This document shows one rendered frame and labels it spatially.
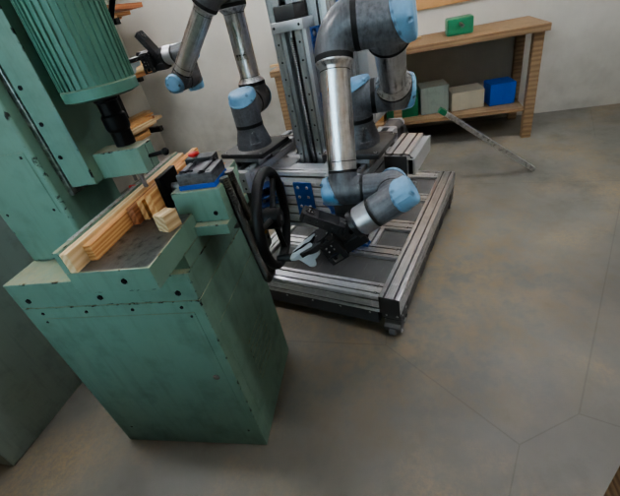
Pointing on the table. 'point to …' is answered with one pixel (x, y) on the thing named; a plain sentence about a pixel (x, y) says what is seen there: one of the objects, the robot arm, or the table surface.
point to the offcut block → (167, 219)
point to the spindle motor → (78, 47)
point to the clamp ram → (166, 183)
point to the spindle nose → (115, 121)
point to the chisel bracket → (126, 159)
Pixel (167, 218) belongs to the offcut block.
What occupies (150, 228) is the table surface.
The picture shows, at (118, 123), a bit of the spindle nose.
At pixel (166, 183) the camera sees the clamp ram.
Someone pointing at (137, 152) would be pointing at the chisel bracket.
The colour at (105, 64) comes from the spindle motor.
